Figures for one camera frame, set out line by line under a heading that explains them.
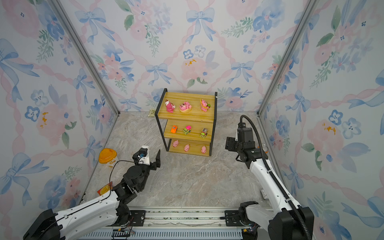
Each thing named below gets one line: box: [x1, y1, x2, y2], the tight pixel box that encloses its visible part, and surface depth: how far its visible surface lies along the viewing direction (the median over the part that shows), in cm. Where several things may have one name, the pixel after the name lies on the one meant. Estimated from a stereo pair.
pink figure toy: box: [165, 99, 176, 113], surface depth 73 cm
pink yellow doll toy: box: [199, 98, 211, 112], surface depth 73 cm
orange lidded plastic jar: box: [99, 148, 117, 164], surface depth 86 cm
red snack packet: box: [97, 181, 113, 196], surface depth 82 cm
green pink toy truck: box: [182, 125, 192, 135], surface depth 87 cm
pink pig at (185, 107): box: [179, 101, 192, 113], surface depth 74 cm
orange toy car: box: [170, 125, 178, 134], surface depth 87 cm
